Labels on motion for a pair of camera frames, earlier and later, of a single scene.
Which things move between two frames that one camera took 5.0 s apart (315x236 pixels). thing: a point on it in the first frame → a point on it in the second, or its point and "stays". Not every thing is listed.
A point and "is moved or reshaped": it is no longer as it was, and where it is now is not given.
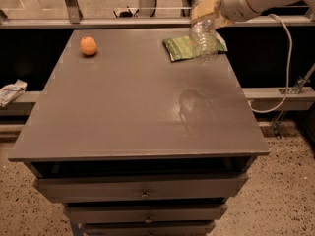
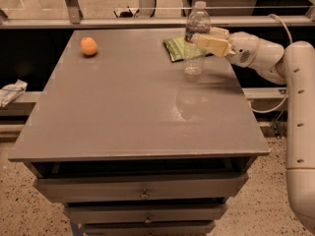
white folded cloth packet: x=11 y=91 stays
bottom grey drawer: x=148 y=228 stays
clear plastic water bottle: x=203 y=37 is moved or reshaped
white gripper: x=244 y=4 → x=241 y=49
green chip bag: x=196 y=45 stays
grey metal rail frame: x=76 y=21 stays
